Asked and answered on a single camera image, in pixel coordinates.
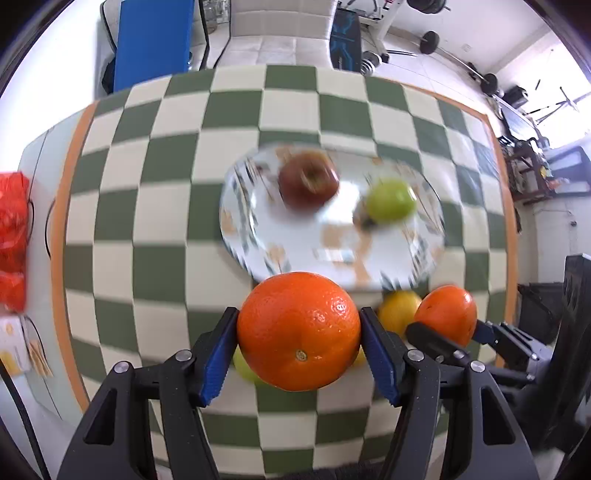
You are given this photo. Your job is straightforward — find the yellow packets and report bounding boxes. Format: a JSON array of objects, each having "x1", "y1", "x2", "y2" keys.
[{"x1": 27, "y1": 339, "x2": 53, "y2": 379}]

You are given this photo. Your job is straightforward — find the red apple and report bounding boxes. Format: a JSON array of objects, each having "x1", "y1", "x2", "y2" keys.
[{"x1": 278, "y1": 150, "x2": 341, "y2": 213}]

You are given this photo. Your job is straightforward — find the patterned white plate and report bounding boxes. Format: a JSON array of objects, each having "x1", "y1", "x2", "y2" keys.
[{"x1": 220, "y1": 142, "x2": 447, "y2": 293}]

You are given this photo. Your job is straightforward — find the white yellow box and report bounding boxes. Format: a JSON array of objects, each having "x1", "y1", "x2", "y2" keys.
[{"x1": 0, "y1": 316, "x2": 31, "y2": 376}]

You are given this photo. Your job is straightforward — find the yellow-green fruit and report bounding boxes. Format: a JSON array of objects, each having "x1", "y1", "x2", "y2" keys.
[{"x1": 233, "y1": 347, "x2": 265, "y2": 385}]

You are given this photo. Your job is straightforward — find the green white checkered tablecloth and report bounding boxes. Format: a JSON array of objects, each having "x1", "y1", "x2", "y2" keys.
[{"x1": 50, "y1": 65, "x2": 519, "y2": 478}]

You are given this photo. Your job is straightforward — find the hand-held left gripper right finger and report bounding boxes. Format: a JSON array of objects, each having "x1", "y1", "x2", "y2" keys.
[{"x1": 359, "y1": 307, "x2": 541, "y2": 480}]

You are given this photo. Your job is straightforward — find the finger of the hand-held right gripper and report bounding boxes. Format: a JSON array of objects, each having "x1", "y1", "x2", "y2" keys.
[
  {"x1": 405, "y1": 322, "x2": 469, "y2": 367},
  {"x1": 472, "y1": 320, "x2": 504, "y2": 352}
]

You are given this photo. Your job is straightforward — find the black blue panel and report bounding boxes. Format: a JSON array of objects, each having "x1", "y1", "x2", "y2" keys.
[{"x1": 329, "y1": 8, "x2": 362, "y2": 73}]

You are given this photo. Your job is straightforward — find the thin black cable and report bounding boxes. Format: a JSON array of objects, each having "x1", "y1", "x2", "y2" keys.
[{"x1": 43, "y1": 198, "x2": 57, "y2": 259}]

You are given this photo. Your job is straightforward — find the white weight bench frame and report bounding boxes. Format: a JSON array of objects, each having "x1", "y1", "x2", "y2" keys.
[{"x1": 339, "y1": 0, "x2": 409, "y2": 57}]

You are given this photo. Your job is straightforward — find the black chair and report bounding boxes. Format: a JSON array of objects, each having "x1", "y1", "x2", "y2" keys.
[{"x1": 518, "y1": 253, "x2": 591, "y2": 455}]

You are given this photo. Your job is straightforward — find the yellow lemon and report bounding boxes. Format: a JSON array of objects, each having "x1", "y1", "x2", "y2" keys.
[{"x1": 377, "y1": 290, "x2": 423, "y2": 339}]

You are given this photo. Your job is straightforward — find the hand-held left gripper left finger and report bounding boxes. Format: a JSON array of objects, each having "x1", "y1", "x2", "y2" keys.
[{"x1": 58, "y1": 307, "x2": 241, "y2": 480}]

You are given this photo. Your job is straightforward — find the white padded chair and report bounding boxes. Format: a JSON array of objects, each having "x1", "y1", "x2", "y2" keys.
[{"x1": 215, "y1": 0, "x2": 339, "y2": 71}]

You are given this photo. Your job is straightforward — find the green apple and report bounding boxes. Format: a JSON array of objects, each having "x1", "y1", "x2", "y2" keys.
[{"x1": 366, "y1": 179, "x2": 419, "y2": 222}]

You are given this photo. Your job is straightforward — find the dumbbell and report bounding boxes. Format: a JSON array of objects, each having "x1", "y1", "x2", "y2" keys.
[{"x1": 359, "y1": 50, "x2": 391, "y2": 77}]

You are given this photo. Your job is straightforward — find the small orange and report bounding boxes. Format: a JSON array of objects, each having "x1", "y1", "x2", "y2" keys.
[{"x1": 414, "y1": 285, "x2": 478, "y2": 348}]

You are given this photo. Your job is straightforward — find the large orange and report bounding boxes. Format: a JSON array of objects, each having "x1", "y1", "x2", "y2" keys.
[{"x1": 237, "y1": 272, "x2": 362, "y2": 392}]

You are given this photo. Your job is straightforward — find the long barbell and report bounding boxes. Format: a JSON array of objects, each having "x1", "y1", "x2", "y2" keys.
[{"x1": 417, "y1": 30, "x2": 499, "y2": 97}]

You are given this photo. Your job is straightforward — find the red plastic bag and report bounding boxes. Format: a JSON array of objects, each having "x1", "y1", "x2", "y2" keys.
[{"x1": 0, "y1": 172, "x2": 31, "y2": 313}]

